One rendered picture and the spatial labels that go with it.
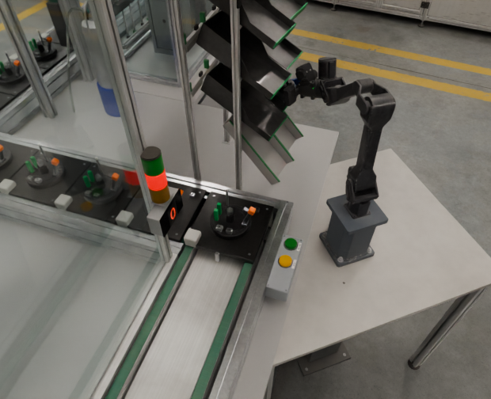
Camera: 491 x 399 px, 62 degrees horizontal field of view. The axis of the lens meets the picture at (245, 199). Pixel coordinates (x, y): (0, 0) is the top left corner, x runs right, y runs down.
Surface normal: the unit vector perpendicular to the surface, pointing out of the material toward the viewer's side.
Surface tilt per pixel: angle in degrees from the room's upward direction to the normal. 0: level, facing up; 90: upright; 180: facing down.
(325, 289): 0
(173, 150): 0
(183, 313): 0
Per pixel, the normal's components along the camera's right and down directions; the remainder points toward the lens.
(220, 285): 0.00, -0.67
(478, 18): -0.42, 0.67
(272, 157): 0.62, -0.22
